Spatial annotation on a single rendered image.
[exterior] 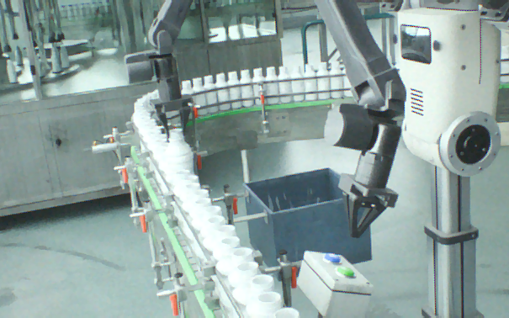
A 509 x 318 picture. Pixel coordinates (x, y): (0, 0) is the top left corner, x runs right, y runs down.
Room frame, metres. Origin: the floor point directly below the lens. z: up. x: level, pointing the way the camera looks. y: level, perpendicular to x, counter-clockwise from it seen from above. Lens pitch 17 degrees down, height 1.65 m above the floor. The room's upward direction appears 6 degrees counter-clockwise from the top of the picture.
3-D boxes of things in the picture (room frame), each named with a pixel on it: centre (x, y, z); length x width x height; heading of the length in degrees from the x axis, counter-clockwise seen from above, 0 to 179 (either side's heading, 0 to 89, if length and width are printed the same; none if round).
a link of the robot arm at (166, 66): (1.65, 0.20, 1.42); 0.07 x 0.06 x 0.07; 105
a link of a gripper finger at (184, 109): (1.65, 0.19, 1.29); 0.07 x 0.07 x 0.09; 15
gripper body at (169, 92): (1.65, 0.19, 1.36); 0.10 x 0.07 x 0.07; 105
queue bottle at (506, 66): (3.03, -1.20, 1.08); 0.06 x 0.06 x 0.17
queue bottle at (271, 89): (3.09, -0.12, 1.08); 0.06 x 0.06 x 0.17
